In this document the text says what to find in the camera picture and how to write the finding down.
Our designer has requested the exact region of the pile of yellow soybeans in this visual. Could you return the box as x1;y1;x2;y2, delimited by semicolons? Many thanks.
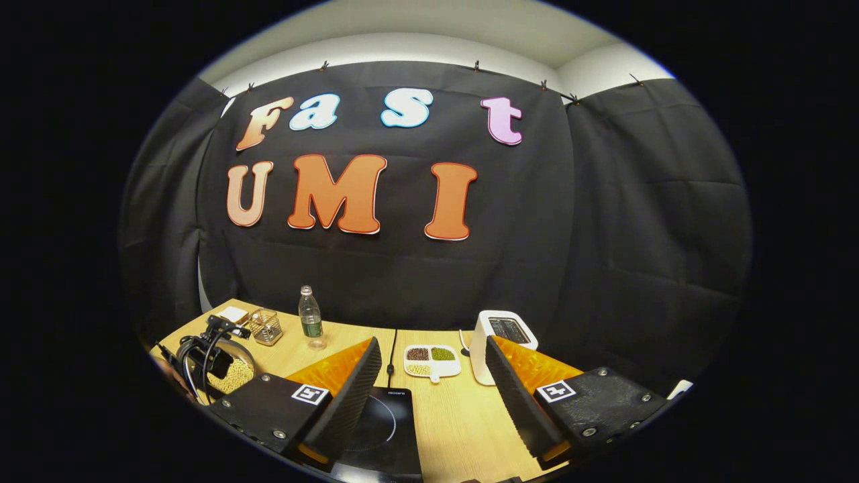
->
207;358;254;395

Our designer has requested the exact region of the black induction cooktop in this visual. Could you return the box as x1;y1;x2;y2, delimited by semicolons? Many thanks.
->
332;386;423;483

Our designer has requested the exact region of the steel pot with black handle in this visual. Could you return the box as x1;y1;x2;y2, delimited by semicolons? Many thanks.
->
201;337;257;396

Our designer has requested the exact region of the white toaster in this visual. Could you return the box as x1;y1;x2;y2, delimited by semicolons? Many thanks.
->
470;310;539;386

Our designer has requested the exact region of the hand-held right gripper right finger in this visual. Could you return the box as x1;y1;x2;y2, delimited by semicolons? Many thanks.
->
485;335;668;470

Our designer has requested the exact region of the clear plastic water bottle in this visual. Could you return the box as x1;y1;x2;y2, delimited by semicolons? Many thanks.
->
299;285;327;351

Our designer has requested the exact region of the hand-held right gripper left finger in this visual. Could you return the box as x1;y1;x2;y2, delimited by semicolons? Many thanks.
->
208;337;382;470

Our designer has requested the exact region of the metal mesh basket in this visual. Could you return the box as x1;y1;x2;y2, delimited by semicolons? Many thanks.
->
248;309;284;346

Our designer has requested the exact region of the black backdrop cloth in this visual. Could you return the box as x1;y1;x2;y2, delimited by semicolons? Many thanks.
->
119;60;752;396

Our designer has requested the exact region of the white divided plate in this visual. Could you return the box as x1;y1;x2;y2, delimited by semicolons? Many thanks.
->
403;345;462;384

